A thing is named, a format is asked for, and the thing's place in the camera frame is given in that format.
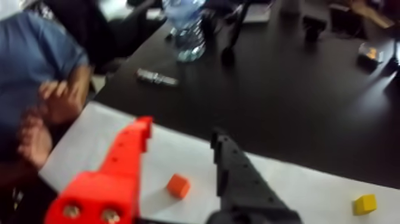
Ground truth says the long white paper sheet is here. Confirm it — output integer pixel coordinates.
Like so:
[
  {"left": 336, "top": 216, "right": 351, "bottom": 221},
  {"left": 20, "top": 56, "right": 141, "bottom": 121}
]
[{"left": 38, "top": 101, "right": 400, "bottom": 224}]

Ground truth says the clear handled screwdriver red cap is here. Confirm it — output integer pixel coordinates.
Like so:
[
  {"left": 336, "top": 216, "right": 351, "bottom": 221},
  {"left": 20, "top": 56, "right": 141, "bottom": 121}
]
[{"left": 135, "top": 67, "right": 180, "bottom": 88}]

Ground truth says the person in blue shirt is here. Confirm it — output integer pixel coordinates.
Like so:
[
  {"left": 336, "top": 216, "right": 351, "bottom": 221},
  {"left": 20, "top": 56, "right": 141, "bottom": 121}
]
[{"left": 0, "top": 11, "right": 91, "bottom": 157}]

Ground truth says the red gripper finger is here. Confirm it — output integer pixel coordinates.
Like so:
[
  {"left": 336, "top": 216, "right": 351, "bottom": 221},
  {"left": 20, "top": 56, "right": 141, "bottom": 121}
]
[{"left": 43, "top": 116, "right": 154, "bottom": 224}]

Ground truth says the clear plastic water bottle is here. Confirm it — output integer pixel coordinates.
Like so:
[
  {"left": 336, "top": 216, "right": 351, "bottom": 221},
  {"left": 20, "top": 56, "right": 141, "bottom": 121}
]
[{"left": 161, "top": 0, "right": 209, "bottom": 63}]

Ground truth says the yellow cube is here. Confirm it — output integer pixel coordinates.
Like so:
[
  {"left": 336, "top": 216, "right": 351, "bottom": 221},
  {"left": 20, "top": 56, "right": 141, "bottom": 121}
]
[{"left": 352, "top": 193, "right": 378, "bottom": 217}]

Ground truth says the black camera stand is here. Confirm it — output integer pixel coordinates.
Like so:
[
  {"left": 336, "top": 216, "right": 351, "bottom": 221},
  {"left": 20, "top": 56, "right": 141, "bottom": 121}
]
[{"left": 220, "top": 0, "right": 251, "bottom": 67}]

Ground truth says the small yellow block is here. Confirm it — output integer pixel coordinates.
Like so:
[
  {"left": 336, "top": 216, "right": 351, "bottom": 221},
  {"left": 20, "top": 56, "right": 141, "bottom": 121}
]
[{"left": 356, "top": 42, "right": 385, "bottom": 73}]

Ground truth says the person's right hand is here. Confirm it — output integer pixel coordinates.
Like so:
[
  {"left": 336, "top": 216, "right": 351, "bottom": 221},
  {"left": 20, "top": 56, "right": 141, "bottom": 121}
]
[{"left": 17, "top": 113, "right": 54, "bottom": 170}]

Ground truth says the orange cube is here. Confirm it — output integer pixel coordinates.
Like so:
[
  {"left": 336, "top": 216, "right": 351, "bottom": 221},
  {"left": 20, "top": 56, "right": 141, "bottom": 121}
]
[{"left": 165, "top": 173, "right": 192, "bottom": 200}]

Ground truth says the person's left hand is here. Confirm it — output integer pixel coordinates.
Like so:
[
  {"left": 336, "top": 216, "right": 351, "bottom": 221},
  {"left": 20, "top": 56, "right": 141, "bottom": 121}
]
[{"left": 38, "top": 64, "right": 93, "bottom": 125}]

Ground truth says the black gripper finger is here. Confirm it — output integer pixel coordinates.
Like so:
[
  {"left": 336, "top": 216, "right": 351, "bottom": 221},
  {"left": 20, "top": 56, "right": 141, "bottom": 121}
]
[{"left": 205, "top": 127, "right": 304, "bottom": 224}]

